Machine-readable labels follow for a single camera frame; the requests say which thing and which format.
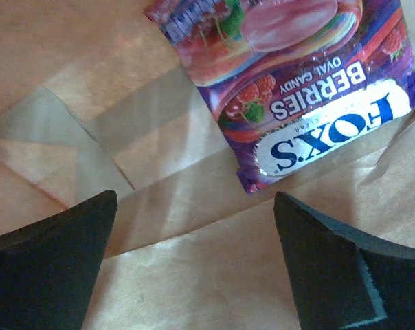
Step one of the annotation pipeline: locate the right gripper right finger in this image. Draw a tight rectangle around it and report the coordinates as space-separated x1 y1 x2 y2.
274 192 415 329

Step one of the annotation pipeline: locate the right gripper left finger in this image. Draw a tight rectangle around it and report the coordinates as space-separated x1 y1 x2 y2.
0 190 117 329

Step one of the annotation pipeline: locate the red brown paper bag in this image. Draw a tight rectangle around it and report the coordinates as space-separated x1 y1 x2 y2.
0 1 415 329

